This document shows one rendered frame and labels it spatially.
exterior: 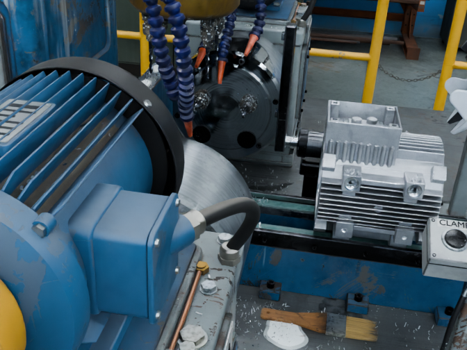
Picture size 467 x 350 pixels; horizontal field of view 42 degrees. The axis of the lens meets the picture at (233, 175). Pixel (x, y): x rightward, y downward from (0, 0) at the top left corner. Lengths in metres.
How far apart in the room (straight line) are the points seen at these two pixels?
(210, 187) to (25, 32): 0.36
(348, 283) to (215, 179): 0.43
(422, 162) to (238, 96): 0.43
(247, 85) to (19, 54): 0.51
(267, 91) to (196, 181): 0.53
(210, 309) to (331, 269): 0.58
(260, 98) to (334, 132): 0.31
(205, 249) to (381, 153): 0.47
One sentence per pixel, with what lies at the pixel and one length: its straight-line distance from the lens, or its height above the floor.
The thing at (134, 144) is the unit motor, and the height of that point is 1.31.
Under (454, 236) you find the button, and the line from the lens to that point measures 0.90.
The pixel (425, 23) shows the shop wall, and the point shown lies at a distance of 6.27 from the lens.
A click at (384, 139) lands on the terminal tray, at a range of 1.02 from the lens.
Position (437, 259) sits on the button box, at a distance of 0.88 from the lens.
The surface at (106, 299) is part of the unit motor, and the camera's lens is 0.43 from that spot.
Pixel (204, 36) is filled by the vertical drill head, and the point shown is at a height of 1.26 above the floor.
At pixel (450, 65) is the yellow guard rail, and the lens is 3.52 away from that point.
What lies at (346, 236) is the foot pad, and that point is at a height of 0.96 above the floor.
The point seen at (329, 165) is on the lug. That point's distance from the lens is 1.01.
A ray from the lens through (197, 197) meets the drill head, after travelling 0.75.
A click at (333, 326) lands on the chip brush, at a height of 0.81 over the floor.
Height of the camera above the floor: 1.53
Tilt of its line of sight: 28 degrees down
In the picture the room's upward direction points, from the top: 3 degrees clockwise
